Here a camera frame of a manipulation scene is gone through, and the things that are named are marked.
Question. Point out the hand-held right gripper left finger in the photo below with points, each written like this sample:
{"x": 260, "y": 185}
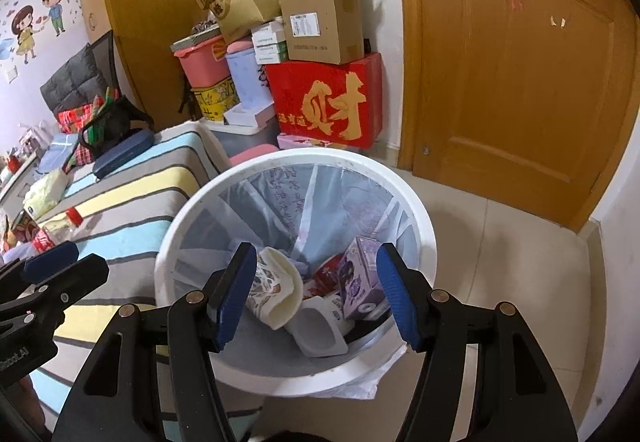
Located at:
{"x": 235, "y": 292}

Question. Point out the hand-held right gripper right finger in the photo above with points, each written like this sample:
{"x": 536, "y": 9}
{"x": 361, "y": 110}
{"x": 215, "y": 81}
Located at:
{"x": 395, "y": 292}

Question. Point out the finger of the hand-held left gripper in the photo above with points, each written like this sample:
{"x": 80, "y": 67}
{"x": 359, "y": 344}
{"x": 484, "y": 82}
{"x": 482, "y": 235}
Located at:
{"x": 50, "y": 262}
{"x": 82, "y": 277}

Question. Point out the purple milk carton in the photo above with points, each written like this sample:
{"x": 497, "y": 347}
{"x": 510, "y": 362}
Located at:
{"x": 360, "y": 277}

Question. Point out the printed paper cup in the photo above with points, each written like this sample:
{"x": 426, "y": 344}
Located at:
{"x": 275, "y": 287}

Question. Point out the white plastic yogurt tub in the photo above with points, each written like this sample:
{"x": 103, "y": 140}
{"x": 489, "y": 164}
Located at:
{"x": 322, "y": 327}

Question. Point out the white rimmed trash bin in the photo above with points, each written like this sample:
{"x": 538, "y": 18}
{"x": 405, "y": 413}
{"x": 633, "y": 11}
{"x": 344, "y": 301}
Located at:
{"x": 170, "y": 242}

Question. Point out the translucent bin liner bag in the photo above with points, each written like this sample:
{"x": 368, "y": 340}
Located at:
{"x": 280, "y": 207}

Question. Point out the red label plastic bottle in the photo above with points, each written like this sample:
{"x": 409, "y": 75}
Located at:
{"x": 45, "y": 242}

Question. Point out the green white tissue pack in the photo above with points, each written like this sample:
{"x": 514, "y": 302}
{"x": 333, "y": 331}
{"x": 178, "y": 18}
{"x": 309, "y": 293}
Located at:
{"x": 45, "y": 194}

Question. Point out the grey drawer nightstand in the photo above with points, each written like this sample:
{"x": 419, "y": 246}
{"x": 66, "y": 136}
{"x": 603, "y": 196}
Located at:
{"x": 17, "y": 187}

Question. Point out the striped tablecloth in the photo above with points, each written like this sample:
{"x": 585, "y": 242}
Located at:
{"x": 130, "y": 202}

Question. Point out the red jar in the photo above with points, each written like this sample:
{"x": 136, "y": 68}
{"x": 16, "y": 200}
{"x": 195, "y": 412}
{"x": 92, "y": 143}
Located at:
{"x": 12, "y": 164}

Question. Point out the blue plaid folded cloth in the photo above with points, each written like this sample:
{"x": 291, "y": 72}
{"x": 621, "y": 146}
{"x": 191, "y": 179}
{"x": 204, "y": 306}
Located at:
{"x": 62, "y": 154}

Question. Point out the dark blue glasses case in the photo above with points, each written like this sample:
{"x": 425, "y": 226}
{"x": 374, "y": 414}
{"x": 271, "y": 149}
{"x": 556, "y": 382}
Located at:
{"x": 125, "y": 154}

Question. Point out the pink plastic stool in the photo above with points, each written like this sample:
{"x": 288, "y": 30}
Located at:
{"x": 252, "y": 155}

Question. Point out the red green plaid bag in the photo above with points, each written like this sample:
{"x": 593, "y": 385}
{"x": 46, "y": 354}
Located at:
{"x": 75, "y": 114}

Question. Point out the grey storage bin white lid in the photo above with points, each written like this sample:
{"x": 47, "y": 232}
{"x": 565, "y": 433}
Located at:
{"x": 245, "y": 139}

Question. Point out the black handbag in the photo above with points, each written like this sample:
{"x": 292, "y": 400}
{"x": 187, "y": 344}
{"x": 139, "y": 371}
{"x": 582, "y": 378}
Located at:
{"x": 117, "y": 121}

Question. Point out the pink flat box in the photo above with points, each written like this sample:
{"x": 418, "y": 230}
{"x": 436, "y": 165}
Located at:
{"x": 310, "y": 141}

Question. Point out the grey quilted chair cushion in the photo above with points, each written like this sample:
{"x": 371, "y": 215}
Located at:
{"x": 75, "y": 76}

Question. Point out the yellow patterned box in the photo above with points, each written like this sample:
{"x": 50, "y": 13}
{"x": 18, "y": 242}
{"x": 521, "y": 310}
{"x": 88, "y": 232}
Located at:
{"x": 215, "y": 101}

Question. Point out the red gift box gold print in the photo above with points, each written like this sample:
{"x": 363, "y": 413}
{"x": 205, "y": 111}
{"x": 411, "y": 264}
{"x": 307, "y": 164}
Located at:
{"x": 325, "y": 101}

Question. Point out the lavender bucket with pink lid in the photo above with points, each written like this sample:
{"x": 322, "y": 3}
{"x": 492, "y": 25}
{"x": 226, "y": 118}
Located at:
{"x": 247, "y": 76}

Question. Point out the pink plastic storage bin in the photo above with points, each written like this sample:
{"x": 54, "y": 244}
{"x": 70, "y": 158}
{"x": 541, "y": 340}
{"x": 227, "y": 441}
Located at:
{"x": 205, "y": 66}

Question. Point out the white green medicine box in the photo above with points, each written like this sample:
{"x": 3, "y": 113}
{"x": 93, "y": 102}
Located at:
{"x": 272, "y": 54}
{"x": 267, "y": 34}

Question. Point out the wooden door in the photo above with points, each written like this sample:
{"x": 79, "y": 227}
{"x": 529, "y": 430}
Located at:
{"x": 500, "y": 71}

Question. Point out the brown cardboard box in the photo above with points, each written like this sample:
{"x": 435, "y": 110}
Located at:
{"x": 320, "y": 26}

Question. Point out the white wall socket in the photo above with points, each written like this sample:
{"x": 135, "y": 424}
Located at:
{"x": 11, "y": 74}

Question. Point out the cartoon couple wall sticker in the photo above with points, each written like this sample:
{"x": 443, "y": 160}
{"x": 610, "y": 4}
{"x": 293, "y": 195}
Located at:
{"x": 35, "y": 16}

